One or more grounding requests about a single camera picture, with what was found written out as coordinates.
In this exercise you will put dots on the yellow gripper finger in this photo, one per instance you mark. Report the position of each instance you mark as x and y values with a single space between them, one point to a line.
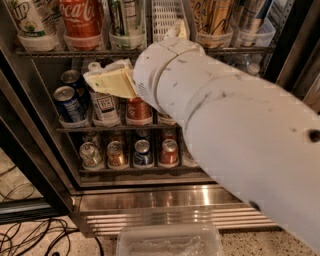
177 29
115 79

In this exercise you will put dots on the green can top shelf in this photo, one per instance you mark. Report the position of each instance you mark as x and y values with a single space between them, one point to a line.
127 17

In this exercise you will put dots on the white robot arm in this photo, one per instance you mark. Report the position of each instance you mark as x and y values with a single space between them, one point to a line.
251 136

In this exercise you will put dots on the empty white shelf tray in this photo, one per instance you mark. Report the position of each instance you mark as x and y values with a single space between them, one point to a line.
164 13

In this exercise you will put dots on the gold can top shelf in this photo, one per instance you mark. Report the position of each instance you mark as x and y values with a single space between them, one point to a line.
211 16

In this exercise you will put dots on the blue pepsi can back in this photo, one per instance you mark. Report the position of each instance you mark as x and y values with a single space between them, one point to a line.
74 79

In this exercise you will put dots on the blue pepsi can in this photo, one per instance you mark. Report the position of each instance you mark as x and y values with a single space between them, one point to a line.
74 79
68 104

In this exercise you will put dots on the gold can middle front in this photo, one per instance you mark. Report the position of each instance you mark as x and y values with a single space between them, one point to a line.
166 117

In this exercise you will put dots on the blue pepsi can front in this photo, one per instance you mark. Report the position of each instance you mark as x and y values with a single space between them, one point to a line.
68 104

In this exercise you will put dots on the stainless steel fridge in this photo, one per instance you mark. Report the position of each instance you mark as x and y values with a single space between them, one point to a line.
106 201

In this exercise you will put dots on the silver can top shelf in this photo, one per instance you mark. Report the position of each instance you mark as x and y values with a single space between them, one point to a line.
249 15

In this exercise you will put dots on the orange can bottom shelf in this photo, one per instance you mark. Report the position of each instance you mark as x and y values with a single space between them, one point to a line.
115 154

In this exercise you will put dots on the red coca-cola can top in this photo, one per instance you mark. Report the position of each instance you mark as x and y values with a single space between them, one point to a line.
82 18

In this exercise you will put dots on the blue can bottom shelf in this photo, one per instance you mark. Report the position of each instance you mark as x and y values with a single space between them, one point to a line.
142 154

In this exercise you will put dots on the red can bottom shelf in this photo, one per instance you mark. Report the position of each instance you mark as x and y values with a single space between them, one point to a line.
169 152

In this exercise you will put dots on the clear bottle bottom shelf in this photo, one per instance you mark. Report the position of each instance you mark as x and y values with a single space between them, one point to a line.
187 159

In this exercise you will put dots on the white 7up can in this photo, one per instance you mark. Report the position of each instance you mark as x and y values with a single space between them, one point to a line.
33 17

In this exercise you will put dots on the fridge door left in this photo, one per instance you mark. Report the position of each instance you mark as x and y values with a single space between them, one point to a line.
23 142

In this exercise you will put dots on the iced tea bottle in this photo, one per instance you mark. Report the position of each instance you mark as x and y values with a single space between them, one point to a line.
105 107

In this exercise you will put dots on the water bottle middle front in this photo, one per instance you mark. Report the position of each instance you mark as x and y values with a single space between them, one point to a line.
253 69

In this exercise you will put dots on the clear plastic bin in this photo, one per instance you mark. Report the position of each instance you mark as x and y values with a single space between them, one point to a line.
170 240

